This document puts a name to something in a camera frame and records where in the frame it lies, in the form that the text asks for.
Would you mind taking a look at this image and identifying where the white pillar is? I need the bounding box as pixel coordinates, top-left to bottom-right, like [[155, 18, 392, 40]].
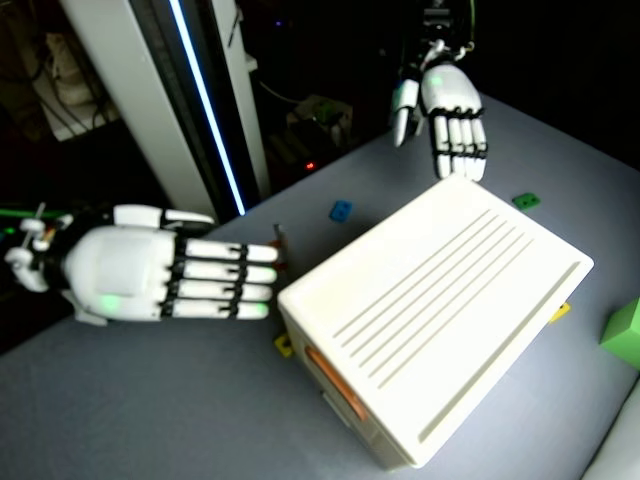
[[59, 0, 274, 224]]

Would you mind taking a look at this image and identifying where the grey table cloth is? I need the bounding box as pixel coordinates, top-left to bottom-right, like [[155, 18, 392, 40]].
[[0, 92, 640, 480]]

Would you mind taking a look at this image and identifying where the blue white light strip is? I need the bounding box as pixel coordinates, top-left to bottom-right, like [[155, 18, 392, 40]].
[[168, 0, 247, 216]]

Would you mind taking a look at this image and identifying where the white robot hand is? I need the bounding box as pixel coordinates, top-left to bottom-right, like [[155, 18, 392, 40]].
[[62, 203, 280, 326], [392, 63, 489, 182]]

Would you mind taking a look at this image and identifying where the white background box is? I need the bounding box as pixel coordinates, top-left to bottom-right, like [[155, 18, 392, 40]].
[[32, 32, 121, 144]]

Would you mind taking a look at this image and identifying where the orange metal latch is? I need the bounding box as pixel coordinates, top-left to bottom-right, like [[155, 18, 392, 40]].
[[269, 223, 292, 274]]

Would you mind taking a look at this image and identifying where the large light green cube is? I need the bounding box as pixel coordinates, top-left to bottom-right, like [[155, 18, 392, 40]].
[[599, 297, 640, 371]]

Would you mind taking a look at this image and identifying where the white plastic box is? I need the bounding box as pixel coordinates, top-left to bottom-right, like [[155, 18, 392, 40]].
[[277, 175, 595, 471]]

